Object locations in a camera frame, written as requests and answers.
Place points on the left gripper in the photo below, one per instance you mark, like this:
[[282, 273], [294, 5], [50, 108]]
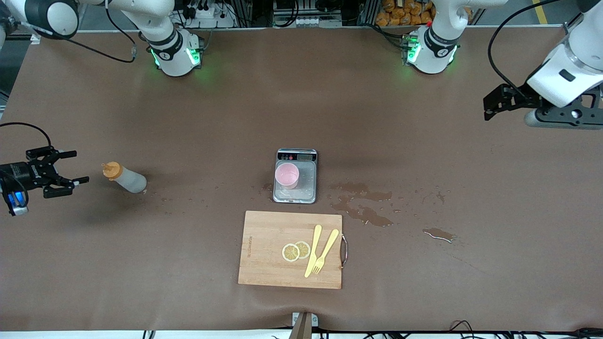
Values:
[[519, 100]]

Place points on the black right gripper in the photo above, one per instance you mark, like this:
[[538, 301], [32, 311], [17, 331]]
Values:
[[17, 170]]

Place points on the translucent sauce bottle orange cap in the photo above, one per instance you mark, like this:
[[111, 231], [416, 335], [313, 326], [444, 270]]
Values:
[[132, 181]]

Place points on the pink plastic cup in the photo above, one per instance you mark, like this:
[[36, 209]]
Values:
[[286, 175]]

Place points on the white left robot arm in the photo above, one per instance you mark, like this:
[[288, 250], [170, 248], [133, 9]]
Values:
[[431, 52]]

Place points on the orange snack bags pile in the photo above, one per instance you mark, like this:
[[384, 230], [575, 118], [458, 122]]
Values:
[[400, 12]]

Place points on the small brown liquid puddle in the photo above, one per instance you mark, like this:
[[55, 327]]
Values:
[[438, 234]]

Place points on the large brown liquid puddle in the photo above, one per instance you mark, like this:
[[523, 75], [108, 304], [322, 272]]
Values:
[[372, 217]]

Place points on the silver digital kitchen scale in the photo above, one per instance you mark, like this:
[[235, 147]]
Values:
[[308, 183]]

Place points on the white labelled socket strip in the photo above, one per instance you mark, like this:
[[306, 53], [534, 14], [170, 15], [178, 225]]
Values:
[[306, 21]]

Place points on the white power strip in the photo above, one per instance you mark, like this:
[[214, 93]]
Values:
[[207, 14]]

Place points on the wooden cutting board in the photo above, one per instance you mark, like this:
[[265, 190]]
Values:
[[268, 263]]

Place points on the yellow plastic fork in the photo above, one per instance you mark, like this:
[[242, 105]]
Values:
[[328, 246]]

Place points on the yellow plastic knife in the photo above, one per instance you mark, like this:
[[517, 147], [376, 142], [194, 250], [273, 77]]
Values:
[[314, 245]]

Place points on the lemon slice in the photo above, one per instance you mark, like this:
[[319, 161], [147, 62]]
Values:
[[290, 253], [304, 248]]

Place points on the metal table edge bracket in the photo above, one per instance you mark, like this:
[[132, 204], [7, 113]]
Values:
[[304, 327]]

